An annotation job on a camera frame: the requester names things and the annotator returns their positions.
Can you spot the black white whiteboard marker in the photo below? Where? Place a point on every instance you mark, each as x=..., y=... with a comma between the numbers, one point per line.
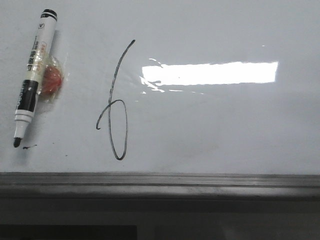
x=35, y=70

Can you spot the white whiteboard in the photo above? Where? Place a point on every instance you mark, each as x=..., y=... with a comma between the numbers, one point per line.
x=168, y=86

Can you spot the red magnet taped to marker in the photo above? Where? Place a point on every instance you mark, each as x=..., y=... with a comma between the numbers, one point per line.
x=53, y=80

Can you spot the grey aluminium whiteboard frame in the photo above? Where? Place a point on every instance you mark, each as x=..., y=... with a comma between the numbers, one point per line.
x=150, y=185

